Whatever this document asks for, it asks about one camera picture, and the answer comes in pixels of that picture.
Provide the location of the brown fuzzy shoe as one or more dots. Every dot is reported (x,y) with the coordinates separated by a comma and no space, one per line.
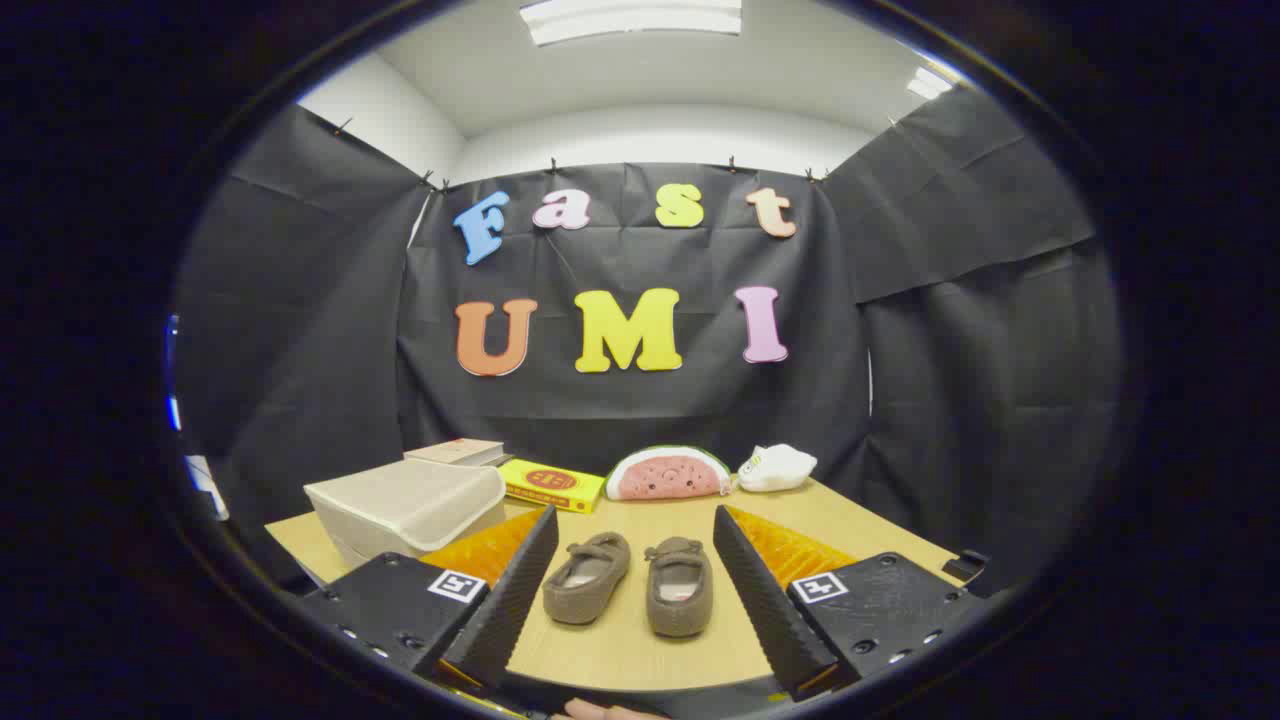
(680,590)
(585,580)

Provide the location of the black backdrop cloth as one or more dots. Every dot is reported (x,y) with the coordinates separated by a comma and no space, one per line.
(650,410)

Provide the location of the white plush toy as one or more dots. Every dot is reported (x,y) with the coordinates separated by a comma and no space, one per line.
(778,468)

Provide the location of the small ceiling light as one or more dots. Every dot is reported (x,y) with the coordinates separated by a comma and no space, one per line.
(928,83)

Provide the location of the long ceiling light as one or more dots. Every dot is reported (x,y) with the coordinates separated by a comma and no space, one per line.
(630,20)

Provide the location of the beige fabric storage box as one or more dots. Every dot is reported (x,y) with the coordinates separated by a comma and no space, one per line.
(400,500)

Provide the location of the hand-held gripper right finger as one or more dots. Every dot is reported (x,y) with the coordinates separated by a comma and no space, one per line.
(765,600)

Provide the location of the beige book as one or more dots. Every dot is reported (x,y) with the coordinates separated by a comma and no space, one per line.
(455,450)

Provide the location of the watermelon slice plush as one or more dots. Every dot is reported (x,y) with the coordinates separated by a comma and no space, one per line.
(668,475)

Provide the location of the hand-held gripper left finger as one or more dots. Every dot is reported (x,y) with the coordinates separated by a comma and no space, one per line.
(505,600)

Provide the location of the black table clamp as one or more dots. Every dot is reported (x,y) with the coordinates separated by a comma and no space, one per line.
(965,566)

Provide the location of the yellow book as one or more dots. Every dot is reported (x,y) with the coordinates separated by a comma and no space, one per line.
(550,482)

